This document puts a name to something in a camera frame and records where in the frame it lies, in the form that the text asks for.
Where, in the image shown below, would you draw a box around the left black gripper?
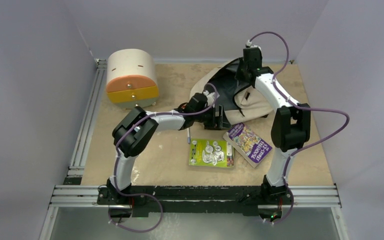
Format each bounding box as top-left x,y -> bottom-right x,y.
193,105 -> 231,130

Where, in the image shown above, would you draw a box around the green illustrated book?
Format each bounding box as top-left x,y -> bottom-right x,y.
188,138 -> 234,168

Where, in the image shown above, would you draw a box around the beige canvas student backpack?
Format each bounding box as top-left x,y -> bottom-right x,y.
189,58 -> 274,125

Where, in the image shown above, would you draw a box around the purple treehouse book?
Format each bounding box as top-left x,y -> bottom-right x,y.
223,123 -> 273,168

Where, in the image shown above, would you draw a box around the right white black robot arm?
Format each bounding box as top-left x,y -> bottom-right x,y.
235,46 -> 311,204

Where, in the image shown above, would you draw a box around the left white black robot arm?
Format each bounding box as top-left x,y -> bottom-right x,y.
106,92 -> 231,205

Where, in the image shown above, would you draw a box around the purple grey marker pen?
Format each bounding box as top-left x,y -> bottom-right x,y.
187,128 -> 191,144

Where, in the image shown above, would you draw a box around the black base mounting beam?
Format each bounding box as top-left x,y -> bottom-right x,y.
97,185 -> 293,217

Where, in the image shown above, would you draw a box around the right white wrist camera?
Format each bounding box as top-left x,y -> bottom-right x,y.
245,39 -> 262,52

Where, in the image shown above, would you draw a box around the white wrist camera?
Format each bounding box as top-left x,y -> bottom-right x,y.
245,39 -> 262,52
202,90 -> 219,105

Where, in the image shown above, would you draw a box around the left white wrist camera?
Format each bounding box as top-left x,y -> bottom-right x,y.
202,90 -> 219,105

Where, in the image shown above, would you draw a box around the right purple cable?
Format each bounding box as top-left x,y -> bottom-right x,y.
246,31 -> 351,226

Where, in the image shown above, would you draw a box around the aluminium frame rails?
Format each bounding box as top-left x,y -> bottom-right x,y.
40,60 -> 349,240

